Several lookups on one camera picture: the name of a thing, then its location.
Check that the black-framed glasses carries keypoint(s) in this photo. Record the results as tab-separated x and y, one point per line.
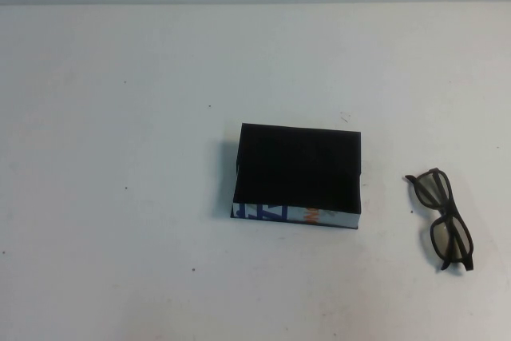
434	193

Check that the black-lined printed glasses case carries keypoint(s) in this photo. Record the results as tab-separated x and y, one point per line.
297	169

